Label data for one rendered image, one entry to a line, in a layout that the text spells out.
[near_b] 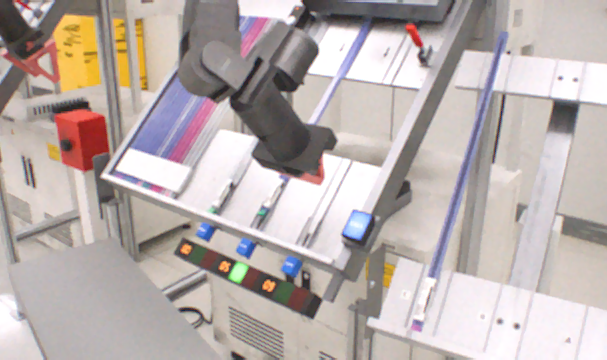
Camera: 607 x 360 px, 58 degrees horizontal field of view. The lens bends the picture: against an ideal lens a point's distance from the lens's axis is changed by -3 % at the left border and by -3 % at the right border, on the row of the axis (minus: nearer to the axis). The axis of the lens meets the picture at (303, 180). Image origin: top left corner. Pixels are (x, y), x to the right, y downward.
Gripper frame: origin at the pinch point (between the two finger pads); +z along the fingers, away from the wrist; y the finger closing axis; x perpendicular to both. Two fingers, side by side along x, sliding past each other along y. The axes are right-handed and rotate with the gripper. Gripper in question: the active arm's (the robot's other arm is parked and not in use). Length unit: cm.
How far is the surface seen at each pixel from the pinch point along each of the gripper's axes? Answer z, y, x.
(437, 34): 19.8, 5.6, -45.0
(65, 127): 24, 109, -5
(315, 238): 20.4, 9.6, 2.7
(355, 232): 16.0, 0.2, 0.8
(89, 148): 31, 102, -3
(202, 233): 19.0, 32.7, 9.7
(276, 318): 74, 45, 13
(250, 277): 21.3, 18.9, 13.4
